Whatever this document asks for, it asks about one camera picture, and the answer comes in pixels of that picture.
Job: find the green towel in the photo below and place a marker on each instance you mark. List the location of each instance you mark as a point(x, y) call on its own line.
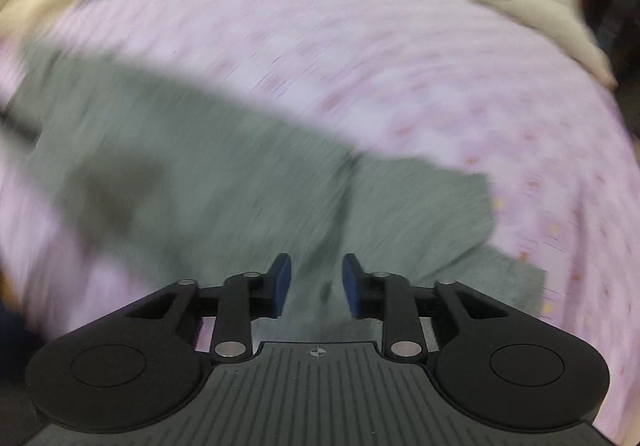
point(210, 186)

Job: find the pink patterned bed sheet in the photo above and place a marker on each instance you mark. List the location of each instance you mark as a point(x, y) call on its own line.
point(410, 86)

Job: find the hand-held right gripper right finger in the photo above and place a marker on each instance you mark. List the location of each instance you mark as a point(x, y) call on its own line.
point(352, 287)

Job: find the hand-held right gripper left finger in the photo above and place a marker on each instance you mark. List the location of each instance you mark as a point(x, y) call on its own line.
point(281, 287)

